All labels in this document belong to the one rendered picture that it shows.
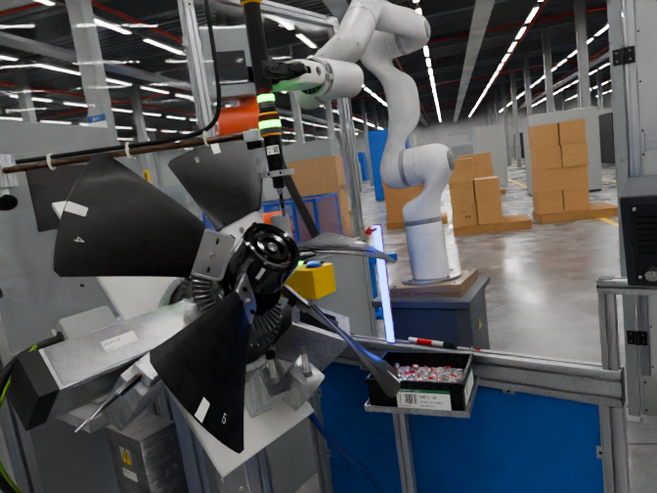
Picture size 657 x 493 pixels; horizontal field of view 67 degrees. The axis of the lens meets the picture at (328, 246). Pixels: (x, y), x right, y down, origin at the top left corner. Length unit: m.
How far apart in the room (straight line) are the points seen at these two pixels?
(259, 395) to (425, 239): 0.78
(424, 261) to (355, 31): 0.70
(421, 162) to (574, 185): 7.64
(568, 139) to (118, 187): 8.44
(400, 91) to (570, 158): 7.57
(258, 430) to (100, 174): 0.57
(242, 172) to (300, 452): 1.46
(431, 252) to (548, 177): 7.50
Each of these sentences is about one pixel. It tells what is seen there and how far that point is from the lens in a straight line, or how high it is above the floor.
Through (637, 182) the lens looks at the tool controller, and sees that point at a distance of 1.13.
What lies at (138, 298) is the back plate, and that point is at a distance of 1.13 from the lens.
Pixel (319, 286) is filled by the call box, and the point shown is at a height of 1.02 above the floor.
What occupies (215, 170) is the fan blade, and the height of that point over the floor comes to 1.38.
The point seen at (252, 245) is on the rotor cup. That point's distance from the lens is 0.94.
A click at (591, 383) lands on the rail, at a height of 0.83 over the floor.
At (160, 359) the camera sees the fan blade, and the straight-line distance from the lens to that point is 0.73.
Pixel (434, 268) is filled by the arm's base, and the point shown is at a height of 1.01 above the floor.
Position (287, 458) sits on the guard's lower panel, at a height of 0.21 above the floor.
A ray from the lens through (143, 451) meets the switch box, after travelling 1.22.
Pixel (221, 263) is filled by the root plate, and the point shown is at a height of 1.20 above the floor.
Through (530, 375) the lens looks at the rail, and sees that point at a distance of 1.27.
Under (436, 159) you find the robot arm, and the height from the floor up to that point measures 1.34.
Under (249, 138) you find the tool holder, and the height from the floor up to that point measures 1.43.
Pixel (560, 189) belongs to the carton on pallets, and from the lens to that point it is 9.07.
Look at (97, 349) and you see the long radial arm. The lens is 0.91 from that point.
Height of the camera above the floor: 1.35
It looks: 9 degrees down
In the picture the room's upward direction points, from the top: 8 degrees counter-clockwise
